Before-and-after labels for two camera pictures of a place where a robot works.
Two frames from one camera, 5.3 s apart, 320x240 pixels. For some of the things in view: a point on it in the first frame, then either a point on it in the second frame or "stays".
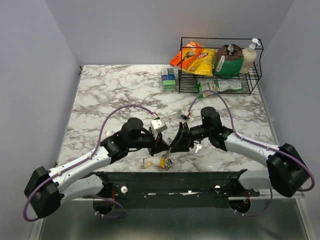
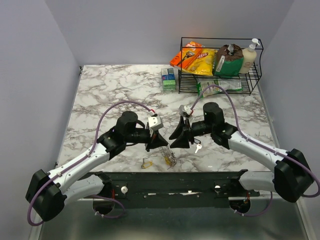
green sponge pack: (168, 79) stays
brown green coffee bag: (229, 61) stays
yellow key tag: (162, 162) to (167, 160)
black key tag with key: (198, 146) stays
